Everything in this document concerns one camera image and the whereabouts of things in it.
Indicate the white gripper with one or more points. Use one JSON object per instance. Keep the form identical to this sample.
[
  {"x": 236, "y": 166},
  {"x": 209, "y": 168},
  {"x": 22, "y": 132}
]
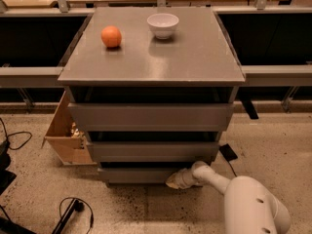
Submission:
[{"x": 184, "y": 178}]

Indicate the grey bottom drawer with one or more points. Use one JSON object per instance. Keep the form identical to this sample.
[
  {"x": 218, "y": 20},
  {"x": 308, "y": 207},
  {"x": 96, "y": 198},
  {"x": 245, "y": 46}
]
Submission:
[{"x": 139, "y": 172}]

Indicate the grey drawer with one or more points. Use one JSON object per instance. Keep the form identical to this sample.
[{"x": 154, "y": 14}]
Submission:
[
  {"x": 139, "y": 172},
  {"x": 151, "y": 117},
  {"x": 152, "y": 151}
]

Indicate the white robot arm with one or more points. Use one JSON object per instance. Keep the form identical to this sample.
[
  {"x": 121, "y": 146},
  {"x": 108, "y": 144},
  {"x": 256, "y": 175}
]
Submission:
[{"x": 249, "y": 207}]

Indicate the grey middle drawer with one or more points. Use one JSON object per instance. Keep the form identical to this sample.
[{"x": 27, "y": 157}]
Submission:
[{"x": 152, "y": 151}]

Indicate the grey drawer cabinet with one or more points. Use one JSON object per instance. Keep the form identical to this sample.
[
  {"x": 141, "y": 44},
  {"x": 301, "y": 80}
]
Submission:
[{"x": 194, "y": 66}]

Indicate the grey top drawer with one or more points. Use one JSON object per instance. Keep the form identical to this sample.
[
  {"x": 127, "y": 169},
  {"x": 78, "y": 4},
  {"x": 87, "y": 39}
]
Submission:
[{"x": 151, "y": 117}]

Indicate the black power adapter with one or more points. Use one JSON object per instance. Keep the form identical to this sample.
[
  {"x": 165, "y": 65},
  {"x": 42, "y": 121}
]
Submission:
[{"x": 228, "y": 153}]

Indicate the cardboard box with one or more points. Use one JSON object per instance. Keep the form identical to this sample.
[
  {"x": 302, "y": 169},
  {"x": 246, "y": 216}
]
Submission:
[{"x": 68, "y": 143}]

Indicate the white ceramic bowl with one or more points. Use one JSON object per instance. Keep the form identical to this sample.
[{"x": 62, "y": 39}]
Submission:
[{"x": 163, "y": 25}]

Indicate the orange ball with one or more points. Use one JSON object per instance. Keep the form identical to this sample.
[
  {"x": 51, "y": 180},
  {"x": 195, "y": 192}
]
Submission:
[{"x": 111, "y": 36}]

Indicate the black equipment left edge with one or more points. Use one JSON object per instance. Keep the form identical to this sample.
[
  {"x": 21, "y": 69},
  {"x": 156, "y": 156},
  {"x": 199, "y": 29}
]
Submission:
[{"x": 7, "y": 226}]

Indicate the grey metal rail frame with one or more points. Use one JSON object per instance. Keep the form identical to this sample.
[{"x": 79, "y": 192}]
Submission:
[{"x": 47, "y": 76}]

